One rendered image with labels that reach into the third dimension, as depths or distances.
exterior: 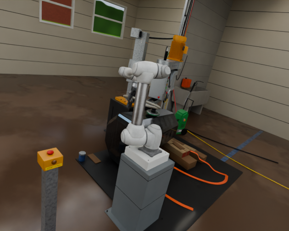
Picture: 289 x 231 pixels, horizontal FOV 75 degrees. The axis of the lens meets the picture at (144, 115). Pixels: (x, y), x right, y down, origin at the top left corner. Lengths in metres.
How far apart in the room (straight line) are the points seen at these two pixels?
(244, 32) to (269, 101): 2.41
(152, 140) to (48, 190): 0.91
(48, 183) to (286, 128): 6.75
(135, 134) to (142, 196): 0.60
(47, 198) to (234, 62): 6.95
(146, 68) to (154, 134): 0.60
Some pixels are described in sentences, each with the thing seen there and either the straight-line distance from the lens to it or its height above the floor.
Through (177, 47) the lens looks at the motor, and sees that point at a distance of 3.42.
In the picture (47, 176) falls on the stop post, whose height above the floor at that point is 0.94.
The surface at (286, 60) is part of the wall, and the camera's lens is 7.19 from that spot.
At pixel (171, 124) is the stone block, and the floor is 0.69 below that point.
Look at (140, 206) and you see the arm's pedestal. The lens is 1.99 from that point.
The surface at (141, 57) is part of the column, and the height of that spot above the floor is 1.63.
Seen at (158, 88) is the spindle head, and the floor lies 1.29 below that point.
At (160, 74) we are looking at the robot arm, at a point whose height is 1.64.
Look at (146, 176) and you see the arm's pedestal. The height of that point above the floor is 0.77.
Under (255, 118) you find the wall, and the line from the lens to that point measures 7.36.
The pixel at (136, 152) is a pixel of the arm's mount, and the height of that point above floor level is 0.89.
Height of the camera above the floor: 1.84
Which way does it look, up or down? 20 degrees down
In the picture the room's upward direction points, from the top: 12 degrees clockwise
